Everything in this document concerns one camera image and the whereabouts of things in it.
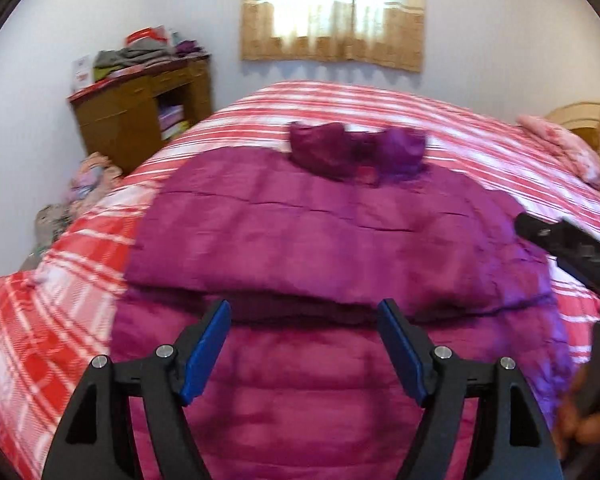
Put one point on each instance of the pink pillow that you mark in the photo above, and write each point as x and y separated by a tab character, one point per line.
565	147

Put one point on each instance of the magenta puffer jacket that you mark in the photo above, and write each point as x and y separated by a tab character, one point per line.
305	220

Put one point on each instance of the person's right hand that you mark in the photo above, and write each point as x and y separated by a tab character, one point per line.
580	425

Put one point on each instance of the folded clothes stack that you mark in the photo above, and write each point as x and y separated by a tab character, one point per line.
172	120

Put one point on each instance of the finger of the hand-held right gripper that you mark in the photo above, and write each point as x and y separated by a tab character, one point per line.
570	250

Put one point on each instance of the brown wooden cabinet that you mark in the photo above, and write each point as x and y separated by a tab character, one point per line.
110	120

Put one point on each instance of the heap of pastel clothes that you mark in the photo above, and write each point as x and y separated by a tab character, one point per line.
87	185

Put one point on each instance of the beige window curtain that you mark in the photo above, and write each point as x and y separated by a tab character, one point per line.
405	35

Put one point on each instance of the white box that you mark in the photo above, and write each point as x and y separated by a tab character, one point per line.
82	74

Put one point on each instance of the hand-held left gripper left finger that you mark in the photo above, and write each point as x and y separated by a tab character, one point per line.
207	355

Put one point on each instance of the pile of grey clothes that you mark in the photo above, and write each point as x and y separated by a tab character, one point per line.
135	57

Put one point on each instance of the purple folded clothes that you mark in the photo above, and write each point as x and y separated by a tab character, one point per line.
189	49

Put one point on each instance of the red container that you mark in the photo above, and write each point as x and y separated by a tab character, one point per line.
145	37

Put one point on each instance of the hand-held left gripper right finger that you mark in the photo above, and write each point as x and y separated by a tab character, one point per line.
402	355

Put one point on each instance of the wooden headboard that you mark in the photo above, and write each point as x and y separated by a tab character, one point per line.
592	125

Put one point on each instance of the red plaid blanket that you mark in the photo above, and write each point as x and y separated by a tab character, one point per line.
55	285

